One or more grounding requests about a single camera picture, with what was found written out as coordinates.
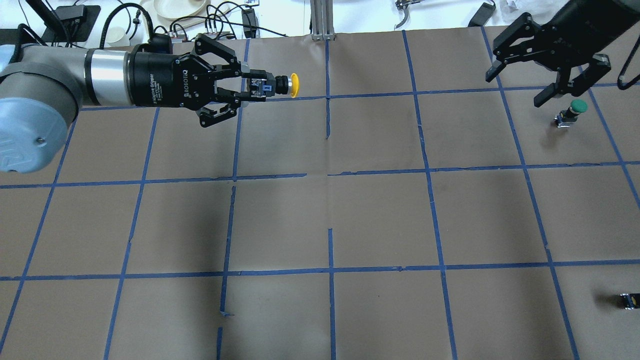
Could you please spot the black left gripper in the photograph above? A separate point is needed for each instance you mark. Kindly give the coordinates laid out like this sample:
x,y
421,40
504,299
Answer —
x,y
152,75

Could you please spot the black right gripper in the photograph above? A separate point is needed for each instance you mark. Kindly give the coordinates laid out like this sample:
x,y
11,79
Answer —
x,y
575,32

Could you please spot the yellow push button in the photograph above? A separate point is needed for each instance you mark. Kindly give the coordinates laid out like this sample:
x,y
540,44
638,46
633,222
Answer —
x,y
269,85

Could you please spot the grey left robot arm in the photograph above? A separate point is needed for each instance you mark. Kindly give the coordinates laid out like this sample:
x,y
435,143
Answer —
x,y
44,88

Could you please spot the green push button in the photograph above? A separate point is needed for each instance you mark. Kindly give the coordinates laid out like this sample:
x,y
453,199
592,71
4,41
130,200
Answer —
x,y
566,118

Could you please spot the small black button part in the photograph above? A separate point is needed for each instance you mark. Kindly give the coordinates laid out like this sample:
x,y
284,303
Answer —
x,y
630,300

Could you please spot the cream plate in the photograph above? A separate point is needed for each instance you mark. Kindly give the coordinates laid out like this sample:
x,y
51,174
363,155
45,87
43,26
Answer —
x,y
174,9

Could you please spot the black power adapter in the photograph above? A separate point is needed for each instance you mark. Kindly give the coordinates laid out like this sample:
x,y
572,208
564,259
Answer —
x,y
480,18

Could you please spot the white paper cup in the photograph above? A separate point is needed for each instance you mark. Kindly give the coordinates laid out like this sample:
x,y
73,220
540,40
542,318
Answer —
x,y
117,37

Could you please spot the brown paper table cover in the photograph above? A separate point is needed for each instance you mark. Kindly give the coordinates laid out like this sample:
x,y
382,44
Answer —
x,y
400,208

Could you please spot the aluminium frame post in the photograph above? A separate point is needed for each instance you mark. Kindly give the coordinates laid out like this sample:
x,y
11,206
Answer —
x,y
322,20

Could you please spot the black camera stand base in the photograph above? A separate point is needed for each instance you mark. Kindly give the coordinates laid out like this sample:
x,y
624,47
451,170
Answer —
x,y
78,22

